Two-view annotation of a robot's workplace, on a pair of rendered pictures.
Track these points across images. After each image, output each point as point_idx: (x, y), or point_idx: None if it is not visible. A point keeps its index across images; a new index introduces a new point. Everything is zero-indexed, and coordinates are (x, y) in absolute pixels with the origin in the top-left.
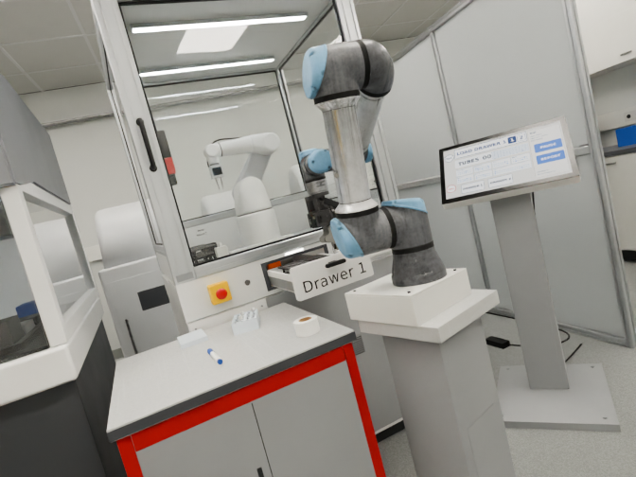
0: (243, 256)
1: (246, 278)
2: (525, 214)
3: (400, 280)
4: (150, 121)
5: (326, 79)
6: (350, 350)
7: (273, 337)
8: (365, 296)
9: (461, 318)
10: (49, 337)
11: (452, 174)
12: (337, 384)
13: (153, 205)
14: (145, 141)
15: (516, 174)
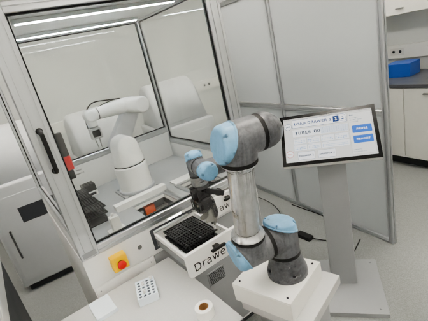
0: (135, 227)
1: (139, 244)
2: (341, 173)
3: (277, 280)
4: (49, 128)
5: (235, 156)
6: None
7: (176, 317)
8: (251, 292)
9: (321, 311)
10: None
11: (291, 142)
12: None
13: (58, 202)
14: (48, 152)
15: (338, 149)
